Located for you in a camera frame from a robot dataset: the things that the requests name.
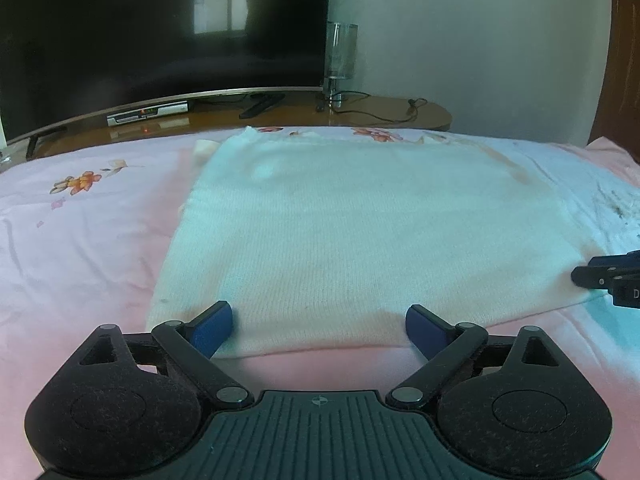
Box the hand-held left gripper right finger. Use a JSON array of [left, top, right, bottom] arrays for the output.
[[387, 304, 563, 410]]

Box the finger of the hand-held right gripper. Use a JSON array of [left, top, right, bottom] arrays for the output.
[[589, 250, 640, 270], [571, 266, 626, 291]]

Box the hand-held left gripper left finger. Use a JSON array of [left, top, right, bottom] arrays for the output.
[[79, 301, 256, 409]]

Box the white knit sweater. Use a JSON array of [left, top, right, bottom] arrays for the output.
[[146, 127, 608, 361]]

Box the pink floral bedsheet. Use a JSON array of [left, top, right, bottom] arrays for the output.
[[0, 125, 640, 480]]

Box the brown wooden door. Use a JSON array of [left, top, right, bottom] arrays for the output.
[[589, 0, 640, 166]]

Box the wooden television cabinet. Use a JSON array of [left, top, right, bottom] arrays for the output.
[[25, 91, 453, 161]]

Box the silver set-top box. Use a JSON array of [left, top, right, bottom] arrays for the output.
[[106, 101, 190, 128]]

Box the glass table lamp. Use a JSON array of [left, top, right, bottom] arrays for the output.
[[320, 21, 359, 111]]

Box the black curved television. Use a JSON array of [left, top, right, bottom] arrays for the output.
[[0, 0, 333, 161]]

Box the black lamp cable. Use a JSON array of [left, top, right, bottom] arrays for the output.
[[316, 91, 428, 125]]

